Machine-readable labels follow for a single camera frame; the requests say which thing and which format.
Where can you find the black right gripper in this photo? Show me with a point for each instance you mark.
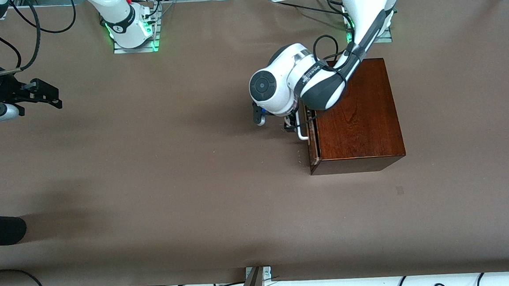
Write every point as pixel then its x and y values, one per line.
pixel 4 89

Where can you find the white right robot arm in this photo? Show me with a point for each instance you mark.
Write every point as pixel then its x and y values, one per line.
pixel 118 18

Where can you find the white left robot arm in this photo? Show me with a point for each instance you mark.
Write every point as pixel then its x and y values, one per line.
pixel 273 86

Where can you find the dark wooden drawer cabinet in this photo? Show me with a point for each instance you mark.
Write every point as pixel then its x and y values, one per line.
pixel 368 122

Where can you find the brown table cover sheet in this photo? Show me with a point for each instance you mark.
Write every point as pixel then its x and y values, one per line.
pixel 150 167

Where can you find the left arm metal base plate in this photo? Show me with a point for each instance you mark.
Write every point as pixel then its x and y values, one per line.
pixel 387 37

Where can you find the metal corner bracket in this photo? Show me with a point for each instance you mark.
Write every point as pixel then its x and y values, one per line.
pixel 267 272

